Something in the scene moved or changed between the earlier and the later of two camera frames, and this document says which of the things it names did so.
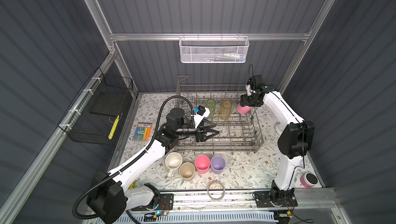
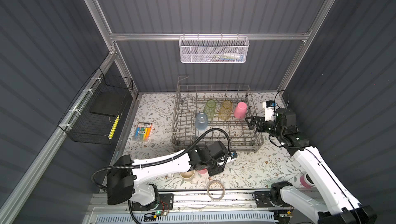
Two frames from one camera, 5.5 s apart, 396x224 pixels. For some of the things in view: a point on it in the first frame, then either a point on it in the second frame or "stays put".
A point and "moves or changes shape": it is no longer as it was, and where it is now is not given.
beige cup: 186,171 stays put
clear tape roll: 224,189 stays put
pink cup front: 243,110 moves or changes shape
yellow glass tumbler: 225,110 stays put
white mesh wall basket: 212,49 stays put
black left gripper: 201,135 to 219,170
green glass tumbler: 211,105 stays put
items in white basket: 227,57 stays put
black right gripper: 243,101 to 254,118
